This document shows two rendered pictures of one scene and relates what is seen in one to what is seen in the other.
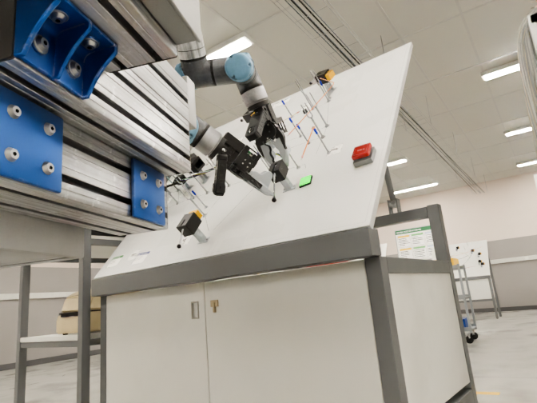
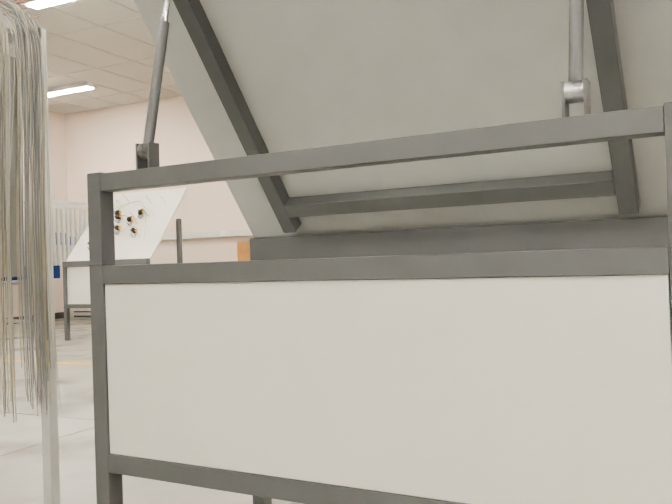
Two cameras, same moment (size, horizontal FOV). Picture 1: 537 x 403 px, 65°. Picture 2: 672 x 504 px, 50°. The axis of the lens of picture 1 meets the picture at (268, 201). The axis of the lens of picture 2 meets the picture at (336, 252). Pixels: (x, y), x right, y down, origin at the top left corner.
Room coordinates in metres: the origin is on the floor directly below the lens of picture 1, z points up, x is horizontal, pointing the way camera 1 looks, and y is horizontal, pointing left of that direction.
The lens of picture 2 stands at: (3.08, -0.29, 0.80)
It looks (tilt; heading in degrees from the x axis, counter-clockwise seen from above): 1 degrees up; 172
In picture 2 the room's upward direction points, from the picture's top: 2 degrees counter-clockwise
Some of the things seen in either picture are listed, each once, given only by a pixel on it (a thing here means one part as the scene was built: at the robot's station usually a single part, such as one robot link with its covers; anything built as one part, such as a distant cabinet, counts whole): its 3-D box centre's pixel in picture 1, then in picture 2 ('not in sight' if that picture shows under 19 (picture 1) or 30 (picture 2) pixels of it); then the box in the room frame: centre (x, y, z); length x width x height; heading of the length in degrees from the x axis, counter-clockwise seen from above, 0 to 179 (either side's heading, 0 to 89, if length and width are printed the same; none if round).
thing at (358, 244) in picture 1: (200, 270); (448, 241); (1.33, 0.23, 0.83); 1.18 x 0.05 x 0.06; 53
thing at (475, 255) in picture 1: (463, 280); not in sight; (9.48, -4.09, 0.83); 1.18 x 0.72 x 1.65; 57
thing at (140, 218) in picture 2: not in sight; (126, 263); (-5.23, -1.51, 0.83); 1.18 x 0.72 x 1.65; 57
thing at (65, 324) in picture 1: (101, 308); not in sight; (1.94, 0.80, 0.76); 0.30 x 0.21 x 0.20; 146
